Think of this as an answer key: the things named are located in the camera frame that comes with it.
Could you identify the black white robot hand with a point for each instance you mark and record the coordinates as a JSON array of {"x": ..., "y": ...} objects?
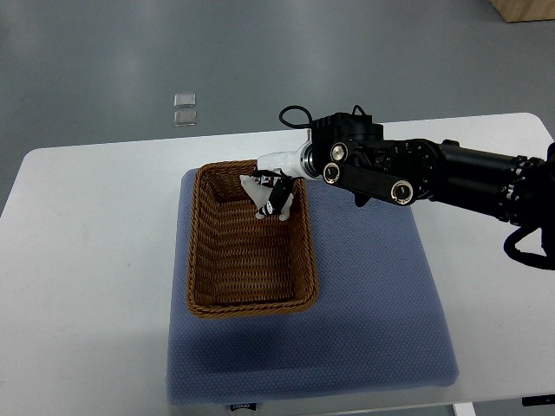
[{"x": 274, "y": 166}]

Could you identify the white toy polar bear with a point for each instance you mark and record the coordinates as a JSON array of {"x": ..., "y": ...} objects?
[{"x": 269, "y": 201}]

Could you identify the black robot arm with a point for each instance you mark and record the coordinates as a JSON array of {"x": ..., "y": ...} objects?
[{"x": 349, "y": 151}]

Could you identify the brown wicker basket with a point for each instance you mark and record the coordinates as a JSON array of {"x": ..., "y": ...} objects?
[{"x": 238, "y": 265}]

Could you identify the lower metal floor plate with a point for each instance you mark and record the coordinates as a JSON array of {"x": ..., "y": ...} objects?
[{"x": 185, "y": 117}]

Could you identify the metal floor plate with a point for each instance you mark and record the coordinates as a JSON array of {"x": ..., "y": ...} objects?
[
  {"x": 181, "y": 100},
  {"x": 185, "y": 117}
]

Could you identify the upper metal floor plate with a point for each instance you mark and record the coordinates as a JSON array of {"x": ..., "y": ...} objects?
[{"x": 181, "y": 100}]

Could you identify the blue-grey fabric mat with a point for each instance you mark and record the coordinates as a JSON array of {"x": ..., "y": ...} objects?
[{"x": 377, "y": 324}]

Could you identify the small black brand label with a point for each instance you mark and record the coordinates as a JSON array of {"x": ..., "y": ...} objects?
[{"x": 241, "y": 406}]

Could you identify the wooden cabinet corner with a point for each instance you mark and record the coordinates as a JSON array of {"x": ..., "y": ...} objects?
[{"x": 523, "y": 11}]

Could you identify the black table control panel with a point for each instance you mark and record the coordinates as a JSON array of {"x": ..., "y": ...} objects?
[{"x": 541, "y": 400}]

